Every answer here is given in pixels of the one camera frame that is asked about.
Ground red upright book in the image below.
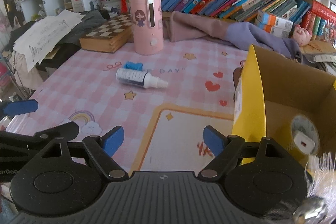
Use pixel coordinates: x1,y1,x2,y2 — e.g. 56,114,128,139
301,12,311,30

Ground white usb charger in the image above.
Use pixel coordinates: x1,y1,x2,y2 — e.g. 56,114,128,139
293,133,315,155

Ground grey furry cuff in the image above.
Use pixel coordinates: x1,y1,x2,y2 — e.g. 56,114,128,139
262,152,336,224

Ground pink humidifier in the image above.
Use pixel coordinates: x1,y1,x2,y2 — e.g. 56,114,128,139
129,0,164,56

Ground round metal bell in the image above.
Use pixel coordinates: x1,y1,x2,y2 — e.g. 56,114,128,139
293,196,328,224

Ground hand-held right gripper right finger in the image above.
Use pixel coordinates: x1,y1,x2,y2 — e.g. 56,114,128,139
198,125,292,179

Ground yellow tape roll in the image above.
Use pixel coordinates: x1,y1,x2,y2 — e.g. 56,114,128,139
290,114,321,155

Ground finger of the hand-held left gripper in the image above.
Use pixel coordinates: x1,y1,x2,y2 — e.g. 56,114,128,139
31,121,80,145
0,99,38,117

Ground red thick book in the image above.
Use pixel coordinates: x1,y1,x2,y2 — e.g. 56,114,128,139
310,0,336,24

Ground white spray bottle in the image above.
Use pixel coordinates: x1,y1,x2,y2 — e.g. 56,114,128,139
115,67,168,89

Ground white small carton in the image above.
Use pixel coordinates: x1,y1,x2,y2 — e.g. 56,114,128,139
70,0,86,12

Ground pink and purple cloth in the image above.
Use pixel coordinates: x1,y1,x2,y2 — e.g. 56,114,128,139
168,11,303,64

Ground colourful paper ornament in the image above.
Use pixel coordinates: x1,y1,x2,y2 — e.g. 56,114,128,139
323,21,336,43

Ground blue crumpled wrapper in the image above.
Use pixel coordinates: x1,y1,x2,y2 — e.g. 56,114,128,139
123,62,143,71

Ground white written paper sheets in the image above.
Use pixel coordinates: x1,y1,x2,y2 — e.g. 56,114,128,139
13,9,87,73

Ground orange and blue carton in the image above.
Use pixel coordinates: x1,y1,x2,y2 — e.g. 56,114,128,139
257,10,294,30
261,23,292,39

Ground pile of printed papers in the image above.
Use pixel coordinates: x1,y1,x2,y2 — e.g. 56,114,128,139
299,42,336,75

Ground pink pig plush toy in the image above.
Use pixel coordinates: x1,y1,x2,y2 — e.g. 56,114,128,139
291,25,313,46

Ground pink checked table mat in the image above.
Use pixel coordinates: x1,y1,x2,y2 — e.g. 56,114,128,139
5,39,252,174

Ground yellow cardboard box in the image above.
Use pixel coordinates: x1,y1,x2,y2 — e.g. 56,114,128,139
232,44,336,169

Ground dark grey cloth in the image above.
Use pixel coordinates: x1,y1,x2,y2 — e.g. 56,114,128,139
39,10,108,67

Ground green upright book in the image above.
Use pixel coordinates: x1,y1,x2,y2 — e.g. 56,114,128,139
312,17,322,35

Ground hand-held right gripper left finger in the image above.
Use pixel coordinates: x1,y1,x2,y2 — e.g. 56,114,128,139
47,126,129,179

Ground wooden chess board box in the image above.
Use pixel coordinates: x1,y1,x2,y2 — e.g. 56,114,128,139
79,13,133,54

